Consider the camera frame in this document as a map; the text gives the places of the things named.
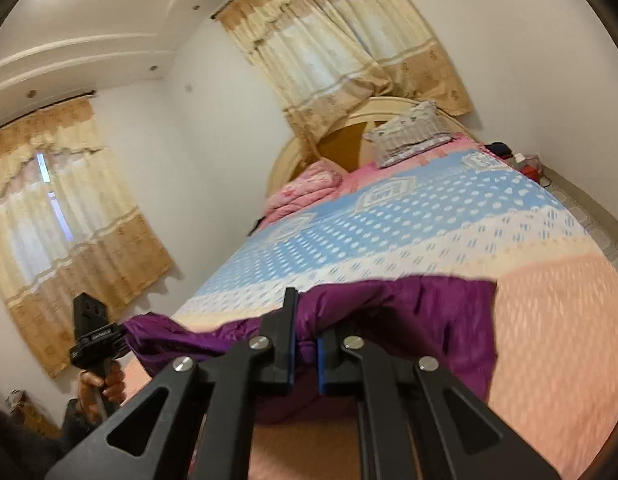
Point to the grey patterned pillow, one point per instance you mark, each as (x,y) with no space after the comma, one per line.
(419,129)

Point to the person's left hand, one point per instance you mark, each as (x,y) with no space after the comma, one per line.
(91,387)

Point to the pink folded blanket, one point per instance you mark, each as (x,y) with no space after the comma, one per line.
(319,181)

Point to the purple puffer jacket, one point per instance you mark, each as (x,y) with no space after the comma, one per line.
(445,317)

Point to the beige side window curtain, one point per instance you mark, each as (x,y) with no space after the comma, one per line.
(68,225)

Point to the dotted blue pink bedspread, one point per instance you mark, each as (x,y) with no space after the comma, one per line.
(459,211)

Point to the beige curtain behind bed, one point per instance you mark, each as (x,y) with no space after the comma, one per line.
(324,58)

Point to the beige wooden headboard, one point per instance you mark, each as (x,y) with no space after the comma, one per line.
(346,147)

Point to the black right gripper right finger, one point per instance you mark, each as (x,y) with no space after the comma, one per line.
(416,420)

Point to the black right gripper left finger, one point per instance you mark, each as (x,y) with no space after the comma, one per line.
(194,419)

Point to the bedside clutter items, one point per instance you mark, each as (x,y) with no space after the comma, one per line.
(528,165)

